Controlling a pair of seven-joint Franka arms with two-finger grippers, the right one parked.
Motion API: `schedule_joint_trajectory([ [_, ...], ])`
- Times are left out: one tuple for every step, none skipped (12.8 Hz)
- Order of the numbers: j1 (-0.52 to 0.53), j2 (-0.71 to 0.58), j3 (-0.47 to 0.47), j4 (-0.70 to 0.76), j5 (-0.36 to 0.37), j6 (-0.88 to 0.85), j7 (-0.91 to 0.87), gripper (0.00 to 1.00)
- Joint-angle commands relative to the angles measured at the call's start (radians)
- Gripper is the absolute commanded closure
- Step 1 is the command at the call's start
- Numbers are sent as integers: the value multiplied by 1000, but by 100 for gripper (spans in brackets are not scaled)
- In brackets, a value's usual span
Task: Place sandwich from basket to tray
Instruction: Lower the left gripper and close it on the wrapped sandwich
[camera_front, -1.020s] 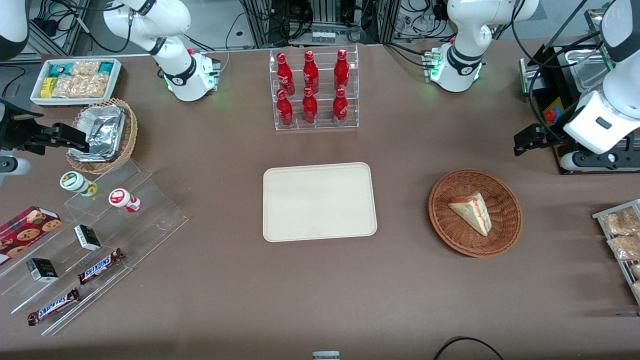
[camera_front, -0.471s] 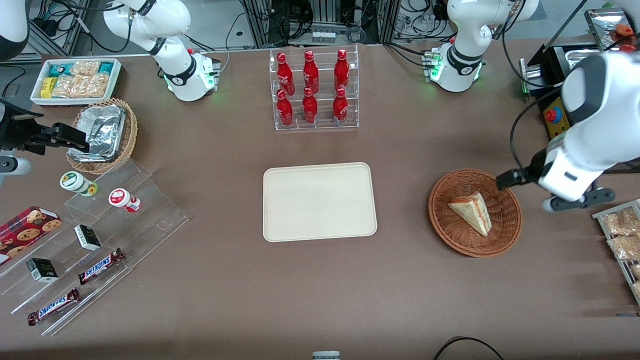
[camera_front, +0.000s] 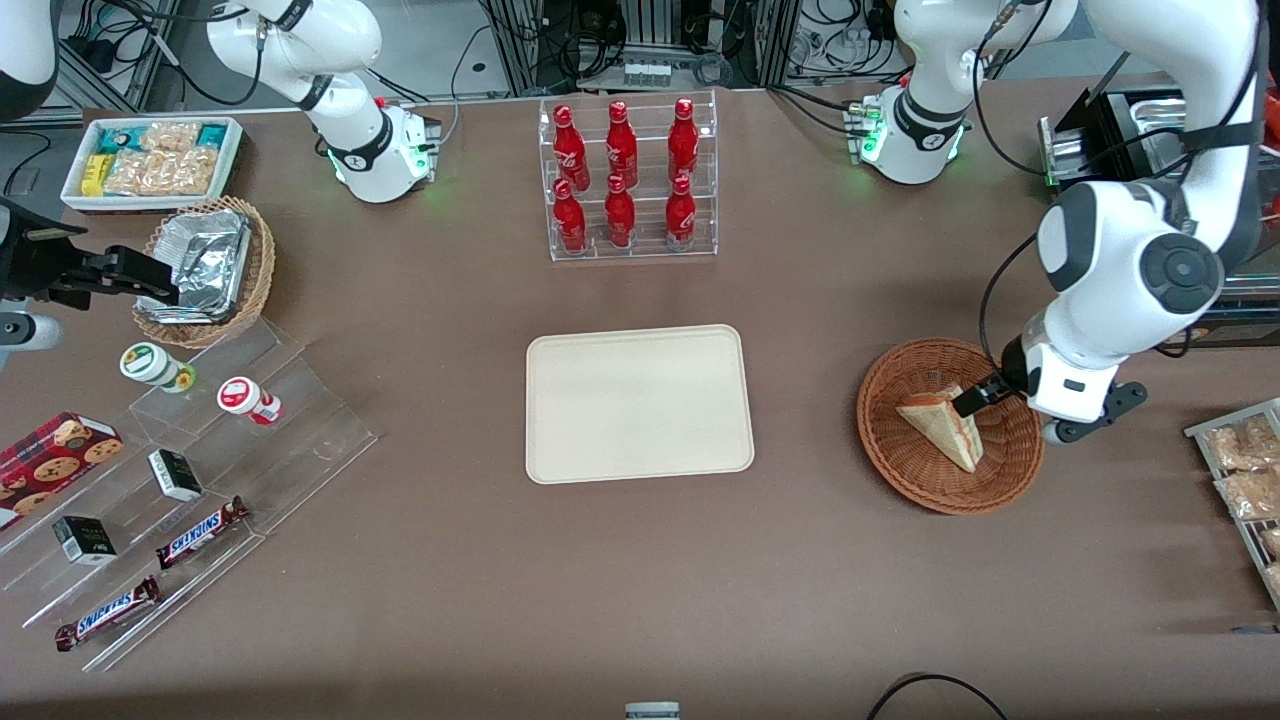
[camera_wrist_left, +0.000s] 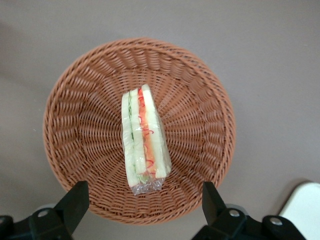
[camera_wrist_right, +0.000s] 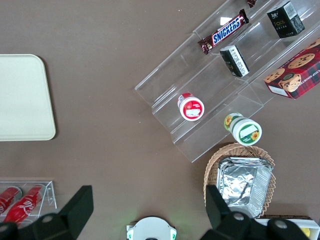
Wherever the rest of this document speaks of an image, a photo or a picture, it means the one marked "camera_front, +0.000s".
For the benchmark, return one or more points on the stacked aluminium foil containers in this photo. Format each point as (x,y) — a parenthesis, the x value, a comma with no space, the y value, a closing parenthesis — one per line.
(205,260)

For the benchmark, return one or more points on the yellow snack packet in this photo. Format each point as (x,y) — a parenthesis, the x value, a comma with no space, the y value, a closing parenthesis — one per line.
(95,175)

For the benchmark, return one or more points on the tan wicker basket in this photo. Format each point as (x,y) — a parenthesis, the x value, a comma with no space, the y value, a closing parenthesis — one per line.
(258,275)

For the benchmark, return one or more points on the triangular sandwich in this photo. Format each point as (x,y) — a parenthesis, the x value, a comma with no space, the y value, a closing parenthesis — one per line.
(945,430)

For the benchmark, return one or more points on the red lid yogurt cup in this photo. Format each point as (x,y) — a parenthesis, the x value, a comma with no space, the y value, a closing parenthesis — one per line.
(240,397)

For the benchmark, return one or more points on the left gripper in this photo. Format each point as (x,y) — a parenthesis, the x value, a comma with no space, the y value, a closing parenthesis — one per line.
(1012,362)

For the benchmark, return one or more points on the red cola bottle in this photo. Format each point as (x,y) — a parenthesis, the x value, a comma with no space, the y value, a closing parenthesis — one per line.
(569,145)
(619,214)
(621,142)
(569,218)
(683,140)
(680,214)

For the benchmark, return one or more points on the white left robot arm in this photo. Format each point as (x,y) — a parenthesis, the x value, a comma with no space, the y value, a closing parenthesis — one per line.
(1100,250)

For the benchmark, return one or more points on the small black carton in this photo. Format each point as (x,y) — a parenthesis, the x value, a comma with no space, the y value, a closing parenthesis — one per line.
(83,540)
(175,475)

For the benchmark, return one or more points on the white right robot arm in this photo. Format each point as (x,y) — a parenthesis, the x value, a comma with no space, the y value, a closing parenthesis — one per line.
(350,100)

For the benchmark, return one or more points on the steel warmer pan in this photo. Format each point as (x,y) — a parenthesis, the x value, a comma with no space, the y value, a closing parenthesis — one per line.
(1155,110)

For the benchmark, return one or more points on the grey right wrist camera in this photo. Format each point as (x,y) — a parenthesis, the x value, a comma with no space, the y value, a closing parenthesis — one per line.
(25,331)

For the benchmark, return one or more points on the grey metal bracket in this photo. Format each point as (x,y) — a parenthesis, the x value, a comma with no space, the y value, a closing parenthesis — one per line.
(652,711)

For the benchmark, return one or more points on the teal snack packet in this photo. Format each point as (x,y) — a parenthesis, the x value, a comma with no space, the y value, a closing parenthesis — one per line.
(212,135)

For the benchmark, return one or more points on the clear bag of pastries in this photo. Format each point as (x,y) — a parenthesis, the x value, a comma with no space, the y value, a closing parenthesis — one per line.
(1250,495)
(1245,445)

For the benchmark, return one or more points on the Snickers chocolate bar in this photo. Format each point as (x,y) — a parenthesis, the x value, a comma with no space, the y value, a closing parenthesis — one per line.
(105,612)
(200,532)

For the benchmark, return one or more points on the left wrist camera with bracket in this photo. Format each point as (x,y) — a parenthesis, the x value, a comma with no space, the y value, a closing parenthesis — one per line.
(1115,405)

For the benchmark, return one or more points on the beige plastic tray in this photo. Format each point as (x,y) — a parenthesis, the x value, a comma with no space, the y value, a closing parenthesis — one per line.
(640,405)

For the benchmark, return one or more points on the clear acrylic bottle rack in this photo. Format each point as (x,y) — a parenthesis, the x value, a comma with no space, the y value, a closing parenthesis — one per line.
(645,175)

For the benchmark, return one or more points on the black food warmer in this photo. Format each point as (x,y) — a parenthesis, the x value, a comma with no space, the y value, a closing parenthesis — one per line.
(1110,130)

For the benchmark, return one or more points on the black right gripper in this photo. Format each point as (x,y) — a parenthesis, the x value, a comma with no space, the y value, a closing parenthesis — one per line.
(38,260)

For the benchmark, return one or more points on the clear acrylic stepped stand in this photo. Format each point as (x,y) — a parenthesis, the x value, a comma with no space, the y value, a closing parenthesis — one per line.
(300,440)

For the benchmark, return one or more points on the white rectangular snack bin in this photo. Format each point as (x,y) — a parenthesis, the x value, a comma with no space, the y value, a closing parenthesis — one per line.
(75,195)

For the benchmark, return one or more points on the clear bag of crackers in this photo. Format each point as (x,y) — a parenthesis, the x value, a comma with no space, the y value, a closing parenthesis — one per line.
(160,172)

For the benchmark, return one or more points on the round brown wicker basket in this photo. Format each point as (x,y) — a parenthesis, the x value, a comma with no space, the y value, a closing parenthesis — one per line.
(910,470)

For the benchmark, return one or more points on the red cookie box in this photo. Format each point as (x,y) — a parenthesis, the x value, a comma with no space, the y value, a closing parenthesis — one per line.
(50,465)

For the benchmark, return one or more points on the green lid yogurt cup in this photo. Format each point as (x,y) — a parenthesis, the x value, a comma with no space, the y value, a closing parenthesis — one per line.
(150,365)

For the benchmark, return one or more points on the white power strip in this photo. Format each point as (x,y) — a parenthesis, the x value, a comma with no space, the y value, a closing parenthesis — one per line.
(647,74)

